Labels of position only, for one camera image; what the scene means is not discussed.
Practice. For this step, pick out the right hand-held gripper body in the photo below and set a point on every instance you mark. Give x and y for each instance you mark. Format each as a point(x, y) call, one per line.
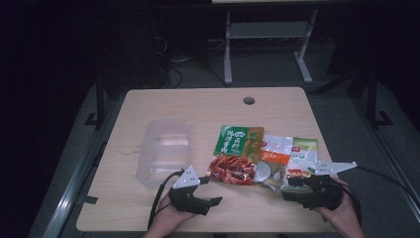
point(325, 193)

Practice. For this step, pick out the green seasoning packet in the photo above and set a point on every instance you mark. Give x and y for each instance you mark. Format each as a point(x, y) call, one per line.
point(236, 155)

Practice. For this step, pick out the white metal table frame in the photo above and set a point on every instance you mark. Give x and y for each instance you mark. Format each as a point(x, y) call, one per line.
point(267, 29)

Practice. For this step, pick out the black table edge bracket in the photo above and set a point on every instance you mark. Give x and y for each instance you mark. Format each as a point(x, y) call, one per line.
point(89, 199)

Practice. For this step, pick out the person's right hand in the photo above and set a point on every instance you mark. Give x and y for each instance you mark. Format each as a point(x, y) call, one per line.
point(341, 214)

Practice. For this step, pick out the white and orange packet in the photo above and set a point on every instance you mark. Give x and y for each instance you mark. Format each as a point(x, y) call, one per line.
point(274, 162)

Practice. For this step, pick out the clear plastic storage container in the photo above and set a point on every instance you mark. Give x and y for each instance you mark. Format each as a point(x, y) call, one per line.
point(165, 152)

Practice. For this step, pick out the black metal stand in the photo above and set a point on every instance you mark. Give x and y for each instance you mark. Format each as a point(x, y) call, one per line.
point(99, 99)
point(373, 99)

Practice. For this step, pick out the aluminium frame rail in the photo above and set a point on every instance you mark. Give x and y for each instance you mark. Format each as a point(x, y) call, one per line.
point(71, 195)
point(389, 148)

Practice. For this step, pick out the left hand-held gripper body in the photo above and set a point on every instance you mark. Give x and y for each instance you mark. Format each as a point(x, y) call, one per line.
point(189, 198)

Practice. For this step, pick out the person's left hand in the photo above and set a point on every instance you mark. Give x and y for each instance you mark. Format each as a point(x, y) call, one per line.
point(171, 219)

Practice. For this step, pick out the white and pale green packet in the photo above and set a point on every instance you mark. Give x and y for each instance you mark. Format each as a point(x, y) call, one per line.
point(302, 155)

